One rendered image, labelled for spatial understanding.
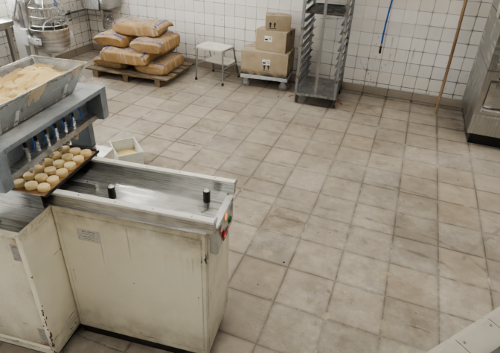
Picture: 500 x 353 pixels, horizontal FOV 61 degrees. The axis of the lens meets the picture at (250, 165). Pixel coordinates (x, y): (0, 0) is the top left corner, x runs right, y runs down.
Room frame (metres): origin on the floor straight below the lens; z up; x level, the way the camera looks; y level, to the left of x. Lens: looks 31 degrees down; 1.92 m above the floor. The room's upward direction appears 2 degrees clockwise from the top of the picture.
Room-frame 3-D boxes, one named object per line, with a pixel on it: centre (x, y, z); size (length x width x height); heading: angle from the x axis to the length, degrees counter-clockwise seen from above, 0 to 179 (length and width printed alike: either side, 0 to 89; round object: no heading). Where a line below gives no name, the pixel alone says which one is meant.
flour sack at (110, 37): (5.67, 1.77, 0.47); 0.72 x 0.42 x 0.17; 161
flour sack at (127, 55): (5.36, 1.60, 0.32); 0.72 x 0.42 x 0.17; 75
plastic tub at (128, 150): (3.18, 1.08, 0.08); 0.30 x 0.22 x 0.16; 30
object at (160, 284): (1.51, 0.46, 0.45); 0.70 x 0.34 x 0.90; 77
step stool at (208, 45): (5.48, 0.49, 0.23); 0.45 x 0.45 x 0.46; 62
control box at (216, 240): (1.43, 0.11, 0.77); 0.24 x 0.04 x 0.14; 167
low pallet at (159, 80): (5.57, 1.53, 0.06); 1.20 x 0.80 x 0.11; 73
